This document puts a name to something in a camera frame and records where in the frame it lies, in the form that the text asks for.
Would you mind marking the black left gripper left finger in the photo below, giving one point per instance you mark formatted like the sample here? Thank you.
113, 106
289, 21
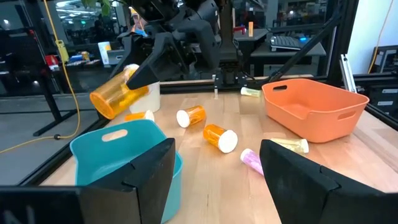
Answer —
146, 174

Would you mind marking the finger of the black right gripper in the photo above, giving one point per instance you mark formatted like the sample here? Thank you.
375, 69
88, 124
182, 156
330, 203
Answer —
157, 63
132, 46

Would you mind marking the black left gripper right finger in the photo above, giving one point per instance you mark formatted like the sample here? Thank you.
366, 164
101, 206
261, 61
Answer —
298, 183

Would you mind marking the yellow clear pill bottle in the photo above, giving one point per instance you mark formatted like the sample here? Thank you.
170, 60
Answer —
293, 144

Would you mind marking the large orange pill bottle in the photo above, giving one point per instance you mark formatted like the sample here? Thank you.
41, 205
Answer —
112, 96

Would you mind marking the small orange pill bottle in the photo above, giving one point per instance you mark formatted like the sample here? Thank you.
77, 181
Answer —
192, 115
219, 137
138, 116

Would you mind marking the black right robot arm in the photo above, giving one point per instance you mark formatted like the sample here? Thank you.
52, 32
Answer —
228, 34

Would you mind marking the teal plastic bin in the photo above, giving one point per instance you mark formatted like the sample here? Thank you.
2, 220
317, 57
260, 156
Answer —
102, 155

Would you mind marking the pink pill bottle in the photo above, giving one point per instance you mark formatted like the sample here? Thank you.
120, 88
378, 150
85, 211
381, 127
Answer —
252, 160

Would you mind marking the pale green pill bottle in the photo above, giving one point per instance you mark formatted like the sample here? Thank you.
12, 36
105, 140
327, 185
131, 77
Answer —
250, 92

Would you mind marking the orange plastic bin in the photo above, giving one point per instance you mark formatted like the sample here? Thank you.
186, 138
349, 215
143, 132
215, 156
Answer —
314, 115

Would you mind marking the white round cup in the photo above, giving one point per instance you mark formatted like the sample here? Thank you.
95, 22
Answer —
149, 99

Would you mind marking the green leafy plant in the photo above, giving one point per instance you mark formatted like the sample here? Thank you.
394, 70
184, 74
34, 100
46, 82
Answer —
105, 7

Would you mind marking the orange upright block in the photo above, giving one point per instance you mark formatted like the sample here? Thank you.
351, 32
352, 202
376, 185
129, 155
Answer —
250, 29

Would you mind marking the yellow hanging tag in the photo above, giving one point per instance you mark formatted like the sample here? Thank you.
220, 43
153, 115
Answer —
62, 51

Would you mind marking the black computer keyboard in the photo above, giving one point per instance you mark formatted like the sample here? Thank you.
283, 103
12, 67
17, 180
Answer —
284, 43

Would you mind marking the dark office desk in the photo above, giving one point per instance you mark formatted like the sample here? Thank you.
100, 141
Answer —
286, 57

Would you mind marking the black floor stand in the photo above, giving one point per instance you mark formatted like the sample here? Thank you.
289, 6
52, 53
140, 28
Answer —
49, 99

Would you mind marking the black diagonal frame strut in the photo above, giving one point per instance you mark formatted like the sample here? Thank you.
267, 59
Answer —
303, 49

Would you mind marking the silver metal bracket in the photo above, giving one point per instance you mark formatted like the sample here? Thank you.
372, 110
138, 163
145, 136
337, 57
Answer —
347, 73

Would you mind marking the black upright frame post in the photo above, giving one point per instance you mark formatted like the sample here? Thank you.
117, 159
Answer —
342, 40

